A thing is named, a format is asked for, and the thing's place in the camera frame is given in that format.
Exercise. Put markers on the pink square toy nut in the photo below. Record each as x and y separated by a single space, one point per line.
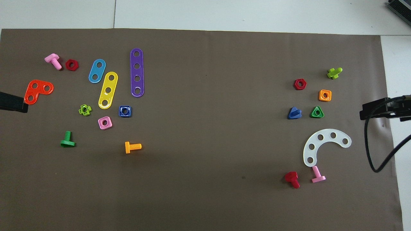
100 125

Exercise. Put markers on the dark grey ribbed device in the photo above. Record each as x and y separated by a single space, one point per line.
401 8

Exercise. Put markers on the red hexagon toy nut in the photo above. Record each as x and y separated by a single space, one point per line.
296 84
68 64

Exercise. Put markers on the green triangle toy nut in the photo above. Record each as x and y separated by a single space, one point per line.
313 115

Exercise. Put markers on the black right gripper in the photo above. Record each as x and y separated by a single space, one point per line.
401 107

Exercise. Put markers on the yellow three-hole strip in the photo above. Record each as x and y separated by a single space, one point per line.
109 84

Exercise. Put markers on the blue square toy nut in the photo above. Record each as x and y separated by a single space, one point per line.
129 114

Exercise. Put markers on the purple four-hole strip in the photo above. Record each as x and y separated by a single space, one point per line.
137 72

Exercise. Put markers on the lime green cross-head bolt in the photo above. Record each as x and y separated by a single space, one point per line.
333 74

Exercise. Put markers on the orange square toy nut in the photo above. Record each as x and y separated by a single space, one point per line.
320 95

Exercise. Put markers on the blue triangle-head toy bolt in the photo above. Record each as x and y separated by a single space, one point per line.
292 114

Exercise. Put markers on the green toy bolt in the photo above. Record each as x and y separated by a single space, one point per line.
67 142

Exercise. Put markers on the lime green flower nut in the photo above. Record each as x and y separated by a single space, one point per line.
81 111

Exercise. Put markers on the brown table mat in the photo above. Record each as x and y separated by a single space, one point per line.
224 57

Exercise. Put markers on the orange toy bolt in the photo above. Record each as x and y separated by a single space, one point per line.
127 147

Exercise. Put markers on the red toy bolt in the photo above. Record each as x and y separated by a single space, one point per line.
291 177

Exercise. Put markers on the blue two-hole strip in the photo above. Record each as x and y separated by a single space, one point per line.
97 71

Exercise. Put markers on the pink toy bolt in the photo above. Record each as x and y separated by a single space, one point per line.
52 58
316 171

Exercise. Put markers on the white curved five-hole plate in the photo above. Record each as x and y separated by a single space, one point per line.
326 136

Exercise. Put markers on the orange three-hole corner plate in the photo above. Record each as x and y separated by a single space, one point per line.
40 87

